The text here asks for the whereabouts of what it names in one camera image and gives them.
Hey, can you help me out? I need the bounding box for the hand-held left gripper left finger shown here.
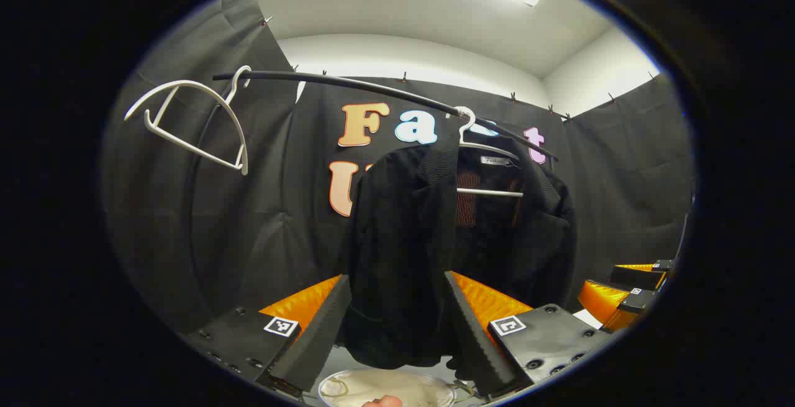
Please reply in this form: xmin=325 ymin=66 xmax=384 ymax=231
xmin=179 ymin=273 xmax=353 ymax=398

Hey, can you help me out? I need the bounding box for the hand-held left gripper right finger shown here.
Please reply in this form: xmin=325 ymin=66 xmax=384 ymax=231
xmin=443 ymin=270 xmax=612 ymax=398

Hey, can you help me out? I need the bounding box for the white laundry hamper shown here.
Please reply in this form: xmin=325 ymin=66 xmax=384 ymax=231
xmin=318 ymin=368 xmax=476 ymax=407

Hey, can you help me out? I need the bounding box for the black jacket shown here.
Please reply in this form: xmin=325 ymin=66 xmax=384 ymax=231
xmin=338 ymin=137 xmax=578 ymax=383

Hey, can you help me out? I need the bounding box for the white clothes hanger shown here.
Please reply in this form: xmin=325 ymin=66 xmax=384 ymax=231
xmin=124 ymin=65 xmax=252 ymax=176
xmin=452 ymin=106 xmax=525 ymax=199

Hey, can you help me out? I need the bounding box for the black backdrop cloth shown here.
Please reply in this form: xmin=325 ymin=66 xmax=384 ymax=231
xmin=102 ymin=0 xmax=696 ymax=333

